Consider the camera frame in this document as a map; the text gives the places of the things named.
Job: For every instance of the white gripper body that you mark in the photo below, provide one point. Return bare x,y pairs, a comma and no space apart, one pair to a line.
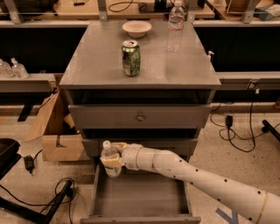
129,157

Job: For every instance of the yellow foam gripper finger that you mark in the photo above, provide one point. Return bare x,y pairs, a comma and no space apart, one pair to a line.
112,162
120,146

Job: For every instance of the blue label plastic bottle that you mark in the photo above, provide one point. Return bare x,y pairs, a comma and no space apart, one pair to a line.
109,151

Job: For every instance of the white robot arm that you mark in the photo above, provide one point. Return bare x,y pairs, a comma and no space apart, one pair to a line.
254,204

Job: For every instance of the grey middle drawer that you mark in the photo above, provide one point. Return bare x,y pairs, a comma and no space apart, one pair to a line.
181,146

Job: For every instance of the grey open bottom drawer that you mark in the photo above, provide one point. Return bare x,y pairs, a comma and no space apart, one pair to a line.
139,197

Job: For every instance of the grey top drawer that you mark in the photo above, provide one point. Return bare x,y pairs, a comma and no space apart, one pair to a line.
139,117

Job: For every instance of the grey wooden drawer cabinet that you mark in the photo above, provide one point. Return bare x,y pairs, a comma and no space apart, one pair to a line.
94,76

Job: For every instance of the small white pump bottle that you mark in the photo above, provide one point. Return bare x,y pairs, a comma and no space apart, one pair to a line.
210,55

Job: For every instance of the clear sanitizer bottle right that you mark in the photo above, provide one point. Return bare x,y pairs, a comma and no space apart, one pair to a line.
19,69

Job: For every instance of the clear sanitizer bottle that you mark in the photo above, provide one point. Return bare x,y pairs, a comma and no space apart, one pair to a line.
19,69
5,69

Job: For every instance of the clear plastic water bottle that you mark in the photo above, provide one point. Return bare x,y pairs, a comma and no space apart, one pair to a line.
175,27

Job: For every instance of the clear sanitizer bottle left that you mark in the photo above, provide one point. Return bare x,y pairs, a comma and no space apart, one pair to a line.
5,69

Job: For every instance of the brown cardboard box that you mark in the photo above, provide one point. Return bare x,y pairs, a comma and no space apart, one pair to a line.
53,124

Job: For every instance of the black power adapter left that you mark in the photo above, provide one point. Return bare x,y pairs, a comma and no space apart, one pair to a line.
29,163

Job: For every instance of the black power adapter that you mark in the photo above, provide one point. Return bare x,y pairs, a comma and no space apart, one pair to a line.
229,121
29,163

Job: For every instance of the green soda can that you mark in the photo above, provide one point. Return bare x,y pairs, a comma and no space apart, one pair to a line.
131,57

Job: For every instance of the black power adapter right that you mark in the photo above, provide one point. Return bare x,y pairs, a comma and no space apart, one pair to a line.
229,121

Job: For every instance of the black metal stand base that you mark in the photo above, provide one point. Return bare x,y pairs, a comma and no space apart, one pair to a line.
41,213

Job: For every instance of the white paper bowl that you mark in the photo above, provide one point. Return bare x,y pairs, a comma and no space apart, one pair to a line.
136,28

